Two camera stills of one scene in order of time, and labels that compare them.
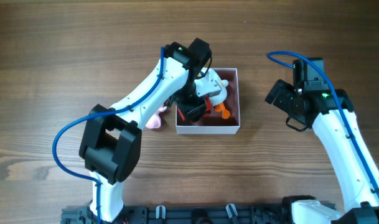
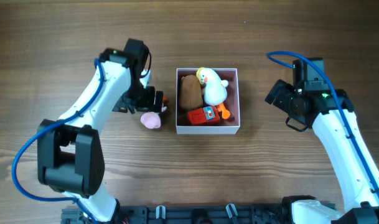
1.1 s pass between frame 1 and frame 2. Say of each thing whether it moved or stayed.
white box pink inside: stayed
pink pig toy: stayed
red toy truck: moved
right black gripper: stayed
